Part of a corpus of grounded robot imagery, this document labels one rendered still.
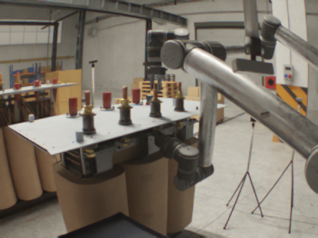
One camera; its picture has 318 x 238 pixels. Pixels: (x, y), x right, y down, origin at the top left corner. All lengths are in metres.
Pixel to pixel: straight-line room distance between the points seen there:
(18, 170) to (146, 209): 1.71
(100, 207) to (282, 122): 1.07
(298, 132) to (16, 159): 2.72
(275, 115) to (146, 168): 1.01
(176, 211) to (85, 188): 1.06
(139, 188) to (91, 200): 0.43
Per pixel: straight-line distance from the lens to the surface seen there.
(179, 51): 1.12
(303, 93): 6.14
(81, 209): 1.47
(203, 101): 1.39
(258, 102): 0.92
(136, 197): 1.74
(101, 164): 1.40
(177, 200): 2.16
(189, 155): 1.35
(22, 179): 2.98
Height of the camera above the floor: 1.67
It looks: 12 degrees down
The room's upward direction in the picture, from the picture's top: straight up
